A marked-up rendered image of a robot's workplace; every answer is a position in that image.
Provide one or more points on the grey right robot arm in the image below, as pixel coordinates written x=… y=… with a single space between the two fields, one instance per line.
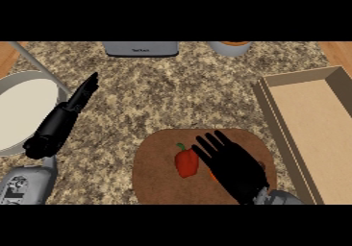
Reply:
x=278 y=197

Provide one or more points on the grey cup with orange contents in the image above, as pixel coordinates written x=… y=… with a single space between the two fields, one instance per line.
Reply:
x=229 y=48

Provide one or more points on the grey toaster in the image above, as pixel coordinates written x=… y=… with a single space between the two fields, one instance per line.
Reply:
x=140 y=49

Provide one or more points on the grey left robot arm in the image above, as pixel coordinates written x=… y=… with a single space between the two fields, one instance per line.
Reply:
x=25 y=185

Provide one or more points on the red bell pepper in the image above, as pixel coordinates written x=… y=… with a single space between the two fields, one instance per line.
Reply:
x=186 y=163

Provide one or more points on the cardboard box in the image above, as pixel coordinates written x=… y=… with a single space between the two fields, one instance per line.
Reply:
x=311 y=134

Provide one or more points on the brown wooden cutting board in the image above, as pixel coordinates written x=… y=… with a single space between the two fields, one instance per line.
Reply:
x=168 y=179

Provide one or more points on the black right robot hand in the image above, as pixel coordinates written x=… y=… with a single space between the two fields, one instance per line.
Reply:
x=235 y=166

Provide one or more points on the orange squash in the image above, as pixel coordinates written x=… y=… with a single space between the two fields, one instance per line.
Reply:
x=211 y=175

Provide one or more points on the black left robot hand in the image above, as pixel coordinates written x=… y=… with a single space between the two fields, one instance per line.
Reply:
x=55 y=125

